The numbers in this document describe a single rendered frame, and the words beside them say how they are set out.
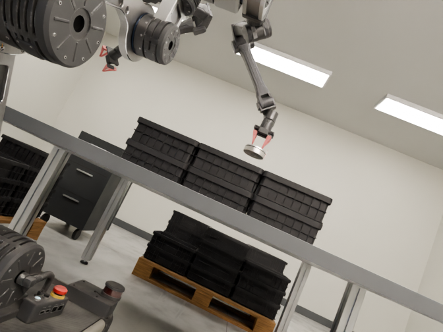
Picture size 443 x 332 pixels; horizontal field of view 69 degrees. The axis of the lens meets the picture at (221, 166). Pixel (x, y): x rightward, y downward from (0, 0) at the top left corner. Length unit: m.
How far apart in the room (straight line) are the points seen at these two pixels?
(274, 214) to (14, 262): 0.89
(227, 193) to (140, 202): 3.78
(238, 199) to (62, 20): 0.92
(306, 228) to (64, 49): 1.04
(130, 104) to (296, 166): 2.81
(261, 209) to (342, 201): 3.84
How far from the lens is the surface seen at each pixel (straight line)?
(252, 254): 3.16
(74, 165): 3.17
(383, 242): 5.31
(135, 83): 5.60
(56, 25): 0.67
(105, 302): 1.15
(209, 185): 1.34
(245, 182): 1.33
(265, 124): 1.56
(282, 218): 1.33
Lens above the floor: 0.65
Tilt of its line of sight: 10 degrees up
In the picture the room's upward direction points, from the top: 25 degrees clockwise
